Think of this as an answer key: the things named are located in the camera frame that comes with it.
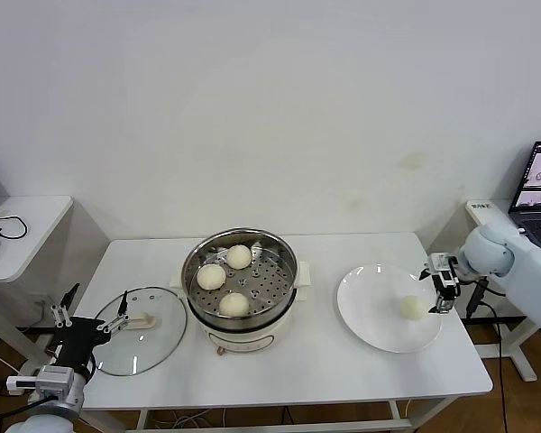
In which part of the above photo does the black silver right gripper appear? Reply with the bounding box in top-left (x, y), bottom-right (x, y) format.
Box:
top-left (417, 252), bottom-right (462, 315)

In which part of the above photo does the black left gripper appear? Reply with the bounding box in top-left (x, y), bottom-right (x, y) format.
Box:
top-left (50, 282), bottom-right (130, 367)

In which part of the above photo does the white steamed baozi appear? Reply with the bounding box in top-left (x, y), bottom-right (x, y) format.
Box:
top-left (197, 263), bottom-right (228, 290)
top-left (225, 244), bottom-right (253, 271)
top-left (218, 291), bottom-right (251, 318)
top-left (399, 295), bottom-right (427, 321)

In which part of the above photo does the glass pot lid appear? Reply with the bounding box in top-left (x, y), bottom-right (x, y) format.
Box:
top-left (91, 285), bottom-right (189, 376)

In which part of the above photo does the steel steamer basket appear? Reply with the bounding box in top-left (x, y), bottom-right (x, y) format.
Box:
top-left (181, 227), bottom-right (299, 333)

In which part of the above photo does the white round plate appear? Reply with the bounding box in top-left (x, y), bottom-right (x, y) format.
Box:
top-left (336, 263), bottom-right (444, 354)

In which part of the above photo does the white side table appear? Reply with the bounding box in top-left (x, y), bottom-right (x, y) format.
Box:
top-left (0, 194), bottom-right (112, 397)

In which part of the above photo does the white work table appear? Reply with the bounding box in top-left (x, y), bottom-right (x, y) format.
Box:
top-left (32, 233), bottom-right (494, 433)

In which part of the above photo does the cream electric cooker base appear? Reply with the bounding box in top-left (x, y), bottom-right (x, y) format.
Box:
top-left (170, 259), bottom-right (312, 357)

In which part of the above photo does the black power adapter with cable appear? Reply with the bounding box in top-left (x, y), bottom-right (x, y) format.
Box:
top-left (466, 277), bottom-right (510, 433)

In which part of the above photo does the black mouse cable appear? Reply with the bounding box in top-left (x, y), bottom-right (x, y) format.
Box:
top-left (0, 214), bottom-right (29, 240)

